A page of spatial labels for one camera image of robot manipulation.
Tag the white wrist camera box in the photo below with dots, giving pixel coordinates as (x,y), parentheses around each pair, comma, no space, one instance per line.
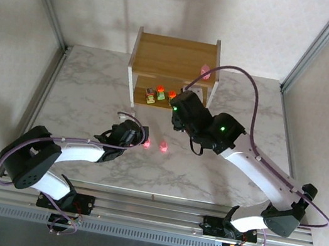
(200,92)
(122,117)

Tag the wooden shelf white metal frame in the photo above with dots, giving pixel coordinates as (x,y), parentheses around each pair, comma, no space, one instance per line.
(169,57)

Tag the aluminium frame post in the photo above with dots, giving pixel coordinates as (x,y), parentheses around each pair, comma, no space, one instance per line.
(47,0)
(317,45)

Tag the aluminium side rail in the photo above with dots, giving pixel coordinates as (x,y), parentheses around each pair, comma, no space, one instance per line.
(52,77)
(287,129)

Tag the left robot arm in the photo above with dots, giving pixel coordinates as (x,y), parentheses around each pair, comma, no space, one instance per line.
(80,151)

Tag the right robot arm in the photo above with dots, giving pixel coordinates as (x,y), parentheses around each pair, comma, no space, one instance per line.
(258,171)

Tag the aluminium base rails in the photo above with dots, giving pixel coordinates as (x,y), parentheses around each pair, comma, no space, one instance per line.
(148,212)

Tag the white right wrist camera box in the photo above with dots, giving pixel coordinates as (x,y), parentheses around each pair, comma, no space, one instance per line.
(200,92)

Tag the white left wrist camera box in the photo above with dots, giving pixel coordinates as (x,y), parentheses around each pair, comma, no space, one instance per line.
(122,117)

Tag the pink plastic toy pig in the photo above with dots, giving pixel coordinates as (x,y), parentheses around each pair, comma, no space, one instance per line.
(147,144)
(163,146)
(204,69)

